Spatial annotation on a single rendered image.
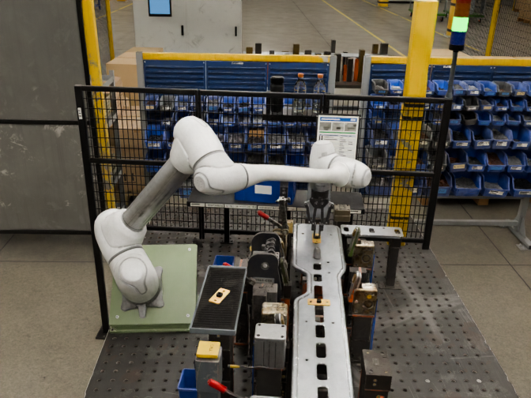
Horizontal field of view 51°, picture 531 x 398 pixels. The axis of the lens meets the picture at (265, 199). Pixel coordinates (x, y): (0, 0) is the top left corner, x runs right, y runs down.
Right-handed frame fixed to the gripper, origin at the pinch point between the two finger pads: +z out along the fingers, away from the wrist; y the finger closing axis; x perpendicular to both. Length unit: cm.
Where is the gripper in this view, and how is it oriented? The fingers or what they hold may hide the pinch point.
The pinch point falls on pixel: (317, 230)
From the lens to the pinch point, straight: 249.2
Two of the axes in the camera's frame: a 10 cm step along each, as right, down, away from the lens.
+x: 0.6, -4.1, 9.1
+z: -0.2, 9.1, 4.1
